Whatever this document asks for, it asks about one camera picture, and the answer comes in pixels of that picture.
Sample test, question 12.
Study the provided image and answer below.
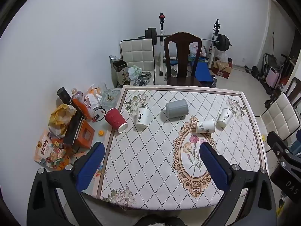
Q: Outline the white red plastic bag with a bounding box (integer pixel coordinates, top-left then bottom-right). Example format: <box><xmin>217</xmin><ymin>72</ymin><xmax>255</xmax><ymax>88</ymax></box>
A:
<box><xmin>189</xmin><ymin>42</ymin><xmax>207</xmax><ymax>58</ymax></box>

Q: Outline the orange box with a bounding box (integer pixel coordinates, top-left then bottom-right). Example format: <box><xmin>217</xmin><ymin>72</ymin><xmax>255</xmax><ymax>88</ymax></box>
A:
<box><xmin>67</xmin><ymin>122</ymin><xmax>95</xmax><ymax>149</ymax></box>

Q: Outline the black flat case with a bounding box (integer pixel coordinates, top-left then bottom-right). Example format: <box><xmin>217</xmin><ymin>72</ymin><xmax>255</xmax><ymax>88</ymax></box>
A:
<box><xmin>63</xmin><ymin>111</ymin><xmax>84</xmax><ymax>146</ymax></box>

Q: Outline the dark wooden chair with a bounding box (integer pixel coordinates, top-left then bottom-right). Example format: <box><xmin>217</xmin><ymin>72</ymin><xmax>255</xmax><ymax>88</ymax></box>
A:
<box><xmin>285</xmin><ymin>76</ymin><xmax>301</xmax><ymax>107</ymax></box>
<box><xmin>163</xmin><ymin>32</ymin><xmax>203</xmax><ymax>87</ymax></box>

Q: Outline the blue cloth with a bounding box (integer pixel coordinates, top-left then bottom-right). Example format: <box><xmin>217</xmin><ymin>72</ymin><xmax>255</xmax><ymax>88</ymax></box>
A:
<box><xmin>290</xmin><ymin>129</ymin><xmax>301</xmax><ymax>158</ymax></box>

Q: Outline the grey plastic cup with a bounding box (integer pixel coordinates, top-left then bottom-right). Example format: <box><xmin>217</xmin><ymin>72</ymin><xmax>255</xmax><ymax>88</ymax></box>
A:
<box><xmin>165</xmin><ymin>99</ymin><xmax>189</xmax><ymax>119</ymax></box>

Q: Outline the black barbell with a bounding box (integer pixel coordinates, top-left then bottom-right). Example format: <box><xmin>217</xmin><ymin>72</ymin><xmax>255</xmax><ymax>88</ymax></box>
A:
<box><xmin>138</xmin><ymin>27</ymin><xmax>233</xmax><ymax>51</ymax></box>

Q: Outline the orange snack packet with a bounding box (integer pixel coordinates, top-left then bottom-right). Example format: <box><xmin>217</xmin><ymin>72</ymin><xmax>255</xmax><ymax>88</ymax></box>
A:
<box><xmin>35</xmin><ymin>134</ymin><xmax>71</xmax><ymax>170</ymax></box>

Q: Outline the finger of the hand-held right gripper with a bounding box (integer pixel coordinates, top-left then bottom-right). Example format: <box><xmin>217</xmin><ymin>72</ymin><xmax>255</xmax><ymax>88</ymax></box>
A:
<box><xmin>267</xmin><ymin>131</ymin><xmax>291</xmax><ymax>156</ymax></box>

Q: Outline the white weight rack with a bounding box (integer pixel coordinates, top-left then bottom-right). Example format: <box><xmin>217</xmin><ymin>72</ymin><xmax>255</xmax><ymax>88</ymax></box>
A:
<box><xmin>157</xmin><ymin>12</ymin><xmax>222</xmax><ymax>76</ymax></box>

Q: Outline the white orange packet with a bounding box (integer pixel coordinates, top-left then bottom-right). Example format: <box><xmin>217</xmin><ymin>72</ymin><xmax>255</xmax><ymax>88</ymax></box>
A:
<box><xmin>84</xmin><ymin>84</ymin><xmax>104</xmax><ymax>109</ymax></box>

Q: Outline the white printed paper cup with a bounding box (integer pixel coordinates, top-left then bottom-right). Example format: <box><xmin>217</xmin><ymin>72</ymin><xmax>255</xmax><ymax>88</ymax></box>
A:
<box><xmin>134</xmin><ymin>107</ymin><xmax>152</xmax><ymax>131</ymax></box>
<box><xmin>216</xmin><ymin>108</ymin><xmax>234</xmax><ymax>129</ymax></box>
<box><xmin>195</xmin><ymin>118</ymin><xmax>216</xmax><ymax>134</ymax></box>

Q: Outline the blue weight bench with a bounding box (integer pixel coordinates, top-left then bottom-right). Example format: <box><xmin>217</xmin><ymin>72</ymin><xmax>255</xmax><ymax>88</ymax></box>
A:
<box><xmin>188</xmin><ymin>56</ymin><xmax>214</xmax><ymax>83</ymax></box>

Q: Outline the glass ashtray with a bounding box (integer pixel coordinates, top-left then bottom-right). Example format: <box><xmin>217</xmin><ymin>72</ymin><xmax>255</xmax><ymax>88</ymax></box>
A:
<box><xmin>99</xmin><ymin>89</ymin><xmax>122</xmax><ymax>107</ymax></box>

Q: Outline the floral printed table mat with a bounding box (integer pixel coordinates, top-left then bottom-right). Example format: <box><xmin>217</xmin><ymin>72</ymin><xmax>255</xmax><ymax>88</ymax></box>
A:
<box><xmin>97</xmin><ymin>85</ymin><xmax>268</xmax><ymax>211</ymax></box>

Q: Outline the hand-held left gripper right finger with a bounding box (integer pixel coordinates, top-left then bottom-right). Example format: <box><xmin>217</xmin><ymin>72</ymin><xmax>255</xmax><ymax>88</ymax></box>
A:
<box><xmin>199</xmin><ymin>142</ymin><xmax>277</xmax><ymax>226</ymax></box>

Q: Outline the white padded chair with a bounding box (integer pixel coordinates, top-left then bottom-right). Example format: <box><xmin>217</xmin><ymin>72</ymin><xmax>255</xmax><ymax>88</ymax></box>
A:
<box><xmin>255</xmin><ymin>93</ymin><xmax>297</xmax><ymax>153</ymax></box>
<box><xmin>120</xmin><ymin>38</ymin><xmax>156</xmax><ymax>85</ymax></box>

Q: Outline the yellow plastic bag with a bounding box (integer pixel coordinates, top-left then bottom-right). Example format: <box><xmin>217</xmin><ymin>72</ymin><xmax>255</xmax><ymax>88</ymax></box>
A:
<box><xmin>49</xmin><ymin>104</ymin><xmax>77</xmax><ymax>138</ymax></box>

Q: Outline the black cylinder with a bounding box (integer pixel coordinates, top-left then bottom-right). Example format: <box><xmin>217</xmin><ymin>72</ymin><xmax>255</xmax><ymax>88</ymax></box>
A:
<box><xmin>57</xmin><ymin>88</ymin><xmax>74</xmax><ymax>105</ymax></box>

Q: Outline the orange drink bottle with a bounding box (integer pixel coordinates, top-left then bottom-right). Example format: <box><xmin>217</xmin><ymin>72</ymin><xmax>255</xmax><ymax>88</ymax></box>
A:
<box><xmin>71</xmin><ymin>88</ymin><xmax>96</xmax><ymax>120</ymax></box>

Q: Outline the cardboard box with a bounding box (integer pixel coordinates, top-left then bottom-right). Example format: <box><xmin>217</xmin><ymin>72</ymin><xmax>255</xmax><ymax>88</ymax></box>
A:
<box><xmin>212</xmin><ymin>60</ymin><xmax>233</xmax><ymax>79</ymax></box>

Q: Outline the clear plastic bag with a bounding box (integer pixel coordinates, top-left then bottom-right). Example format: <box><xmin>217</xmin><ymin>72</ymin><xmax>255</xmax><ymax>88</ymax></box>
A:
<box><xmin>216</xmin><ymin>51</ymin><xmax>229</xmax><ymax>63</ymax></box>

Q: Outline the pink suitcase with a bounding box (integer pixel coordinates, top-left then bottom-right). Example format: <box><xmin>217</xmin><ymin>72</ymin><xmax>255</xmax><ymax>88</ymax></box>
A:
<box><xmin>266</xmin><ymin>67</ymin><xmax>282</xmax><ymax>90</ymax></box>

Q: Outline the green white plastic bag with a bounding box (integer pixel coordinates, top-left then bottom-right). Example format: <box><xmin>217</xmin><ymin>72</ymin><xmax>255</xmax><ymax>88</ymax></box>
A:
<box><xmin>128</xmin><ymin>66</ymin><xmax>143</xmax><ymax>80</ymax></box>

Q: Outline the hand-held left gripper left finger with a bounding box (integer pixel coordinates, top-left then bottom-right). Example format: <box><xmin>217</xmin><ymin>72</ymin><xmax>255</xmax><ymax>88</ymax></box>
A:
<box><xmin>27</xmin><ymin>142</ymin><xmax>105</xmax><ymax>226</ymax></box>

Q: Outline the dark tea box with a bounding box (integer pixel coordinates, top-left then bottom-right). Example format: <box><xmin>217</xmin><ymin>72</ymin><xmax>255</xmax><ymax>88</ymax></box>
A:
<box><xmin>112</xmin><ymin>60</ymin><xmax>130</xmax><ymax>87</ymax></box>

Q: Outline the black dumbbell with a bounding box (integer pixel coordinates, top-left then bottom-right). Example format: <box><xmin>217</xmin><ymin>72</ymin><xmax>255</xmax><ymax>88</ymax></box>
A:
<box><xmin>245</xmin><ymin>65</ymin><xmax>259</xmax><ymax>77</ymax></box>

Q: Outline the red ribbed paper cup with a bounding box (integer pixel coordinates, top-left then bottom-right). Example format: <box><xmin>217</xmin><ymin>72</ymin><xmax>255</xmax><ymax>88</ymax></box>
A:
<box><xmin>105</xmin><ymin>108</ymin><xmax>128</xmax><ymax>133</ymax></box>

